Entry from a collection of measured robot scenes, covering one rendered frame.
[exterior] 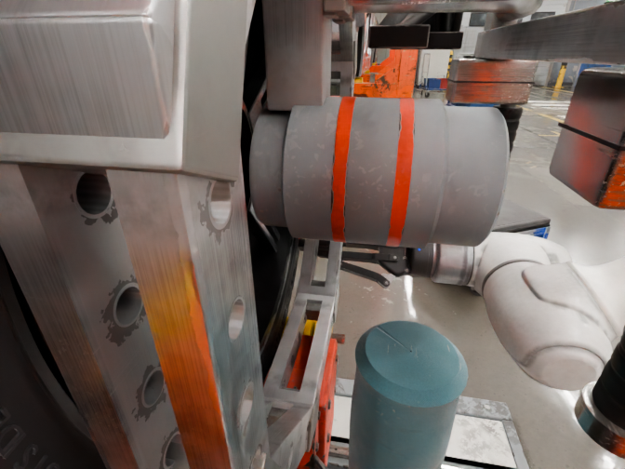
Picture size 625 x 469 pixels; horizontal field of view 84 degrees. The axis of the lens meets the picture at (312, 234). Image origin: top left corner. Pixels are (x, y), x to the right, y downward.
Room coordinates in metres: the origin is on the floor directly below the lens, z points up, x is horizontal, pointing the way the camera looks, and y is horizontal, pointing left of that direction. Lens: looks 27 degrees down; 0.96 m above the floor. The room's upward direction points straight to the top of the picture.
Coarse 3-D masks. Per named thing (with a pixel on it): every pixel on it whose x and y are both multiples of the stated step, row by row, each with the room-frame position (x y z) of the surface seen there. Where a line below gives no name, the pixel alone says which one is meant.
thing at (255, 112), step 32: (256, 0) 0.53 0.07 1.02; (256, 32) 0.56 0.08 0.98; (256, 64) 0.58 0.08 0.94; (256, 96) 0.45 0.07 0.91; (256, 224) 0.42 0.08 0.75; (256, 256) 0.50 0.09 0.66; (288, 256) 0.50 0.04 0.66; (256, 288) 0.44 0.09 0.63; (32, 320) 0.11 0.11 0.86; (64, 384) 0.11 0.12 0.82
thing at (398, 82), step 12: (408, 60) 3.85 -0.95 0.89; (396, 72) 3.89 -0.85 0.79; (408, 72) 3.84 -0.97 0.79; (360, 84) 3.93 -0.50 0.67; (372, 84) 3.91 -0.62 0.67; (384, 84) 3.88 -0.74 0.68; (396, 84) 3.86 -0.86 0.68; (408, 84) 3.84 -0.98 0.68; (360, 96) 3.93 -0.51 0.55; (372, 96) 3.90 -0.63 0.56; (384, 96) 3.88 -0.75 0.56; (396, 96) 3.86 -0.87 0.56; (408, 96) 3.84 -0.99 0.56
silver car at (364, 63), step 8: (368, 16) 5.06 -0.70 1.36; (336, 24) 2.90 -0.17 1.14; (368, 24) 6.01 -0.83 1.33; (360, 32) 3.82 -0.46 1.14; (368, 32) 5.88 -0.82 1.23; (360, 40) 3.86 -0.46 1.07; (360, 48) 3.88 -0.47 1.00; (368, 48) 5.75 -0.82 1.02; (360, 56) 3.90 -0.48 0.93; (368, 56) 5.80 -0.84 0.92; (360, 64) 3.90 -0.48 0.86; (368, 64) 5.43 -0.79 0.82; (360, 72) 3.89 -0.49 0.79; (336, 80) 2.96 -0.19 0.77
